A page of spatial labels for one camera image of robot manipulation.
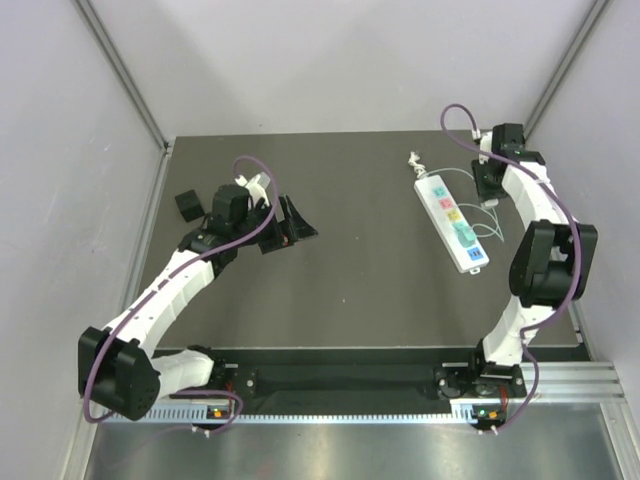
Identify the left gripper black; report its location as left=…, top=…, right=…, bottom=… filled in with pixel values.
left=233, top=194, right=317, bottom=254

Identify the teal charger plug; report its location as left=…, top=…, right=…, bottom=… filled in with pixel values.
left=453, top=222, right=477, bottom=249

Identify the white charger adapter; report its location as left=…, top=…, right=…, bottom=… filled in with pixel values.
left=481, top=199, right=499, bottom=209

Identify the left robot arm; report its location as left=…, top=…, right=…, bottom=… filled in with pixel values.
left=78, top=183, right=318, bottom=423

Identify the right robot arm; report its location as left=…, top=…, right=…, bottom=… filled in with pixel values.
left=466, top=123, right=598, bottom=396

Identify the white power strip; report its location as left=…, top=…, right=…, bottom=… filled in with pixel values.
left=414, top=175, right=489, bottom=275

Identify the black cube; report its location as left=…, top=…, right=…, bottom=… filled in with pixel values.
left=174, top=189, right=205, bottom=222

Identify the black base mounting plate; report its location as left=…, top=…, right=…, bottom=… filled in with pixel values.
left=214, top=348, right=526, bottom=414

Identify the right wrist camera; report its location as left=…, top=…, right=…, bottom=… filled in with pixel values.
left=472, top=129, right=493, bottom=164

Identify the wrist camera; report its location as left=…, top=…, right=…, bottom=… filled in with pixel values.
left=472, top=129, right=493, bottom=164
left=234, top=172, right=271, bottom=207

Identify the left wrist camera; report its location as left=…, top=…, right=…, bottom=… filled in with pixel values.
left=234, top=172, right=271, bottom=207

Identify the white power strip cord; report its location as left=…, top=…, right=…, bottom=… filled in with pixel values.
left=406, top=151, right=431, bottom=180

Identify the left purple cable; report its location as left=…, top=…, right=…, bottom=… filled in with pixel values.
left=82, top=155, right=279, bottom=424

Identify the purple cable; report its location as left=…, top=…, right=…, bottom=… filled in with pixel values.
left=439, top=103, right=583, bottom=431
left=82, top=155, right=279, bottom=424

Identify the right aluminium frame post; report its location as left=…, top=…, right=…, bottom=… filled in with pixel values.
left=524, top=0, right=612, bottom=140

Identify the aluminium frame post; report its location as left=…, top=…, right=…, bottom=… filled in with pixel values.
left=524, top=0, right=612, bottom=140
left=71, top=0, right=170, bottom=152

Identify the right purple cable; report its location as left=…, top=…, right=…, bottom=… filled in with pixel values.
left=439, top=103, right=583, bottom=431

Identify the slotted cable duct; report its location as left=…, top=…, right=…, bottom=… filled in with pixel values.
left=144, top=402, right=506, bottom=425

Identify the aluminium front rail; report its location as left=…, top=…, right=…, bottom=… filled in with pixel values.
left=532, top=362, right=626, bottom=404

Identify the left aluminium frame post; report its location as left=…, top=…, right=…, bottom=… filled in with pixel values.
left=71, top=0, right=170, bottom=152

